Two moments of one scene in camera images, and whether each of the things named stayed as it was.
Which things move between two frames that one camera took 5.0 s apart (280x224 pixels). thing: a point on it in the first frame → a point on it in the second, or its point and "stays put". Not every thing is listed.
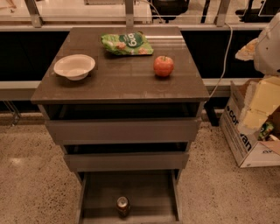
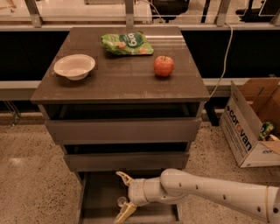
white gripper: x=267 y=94 → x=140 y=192
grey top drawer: x=122 y=123 stays put
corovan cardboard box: x=249 y=147 stays put
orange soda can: x=122 y=206 stays put
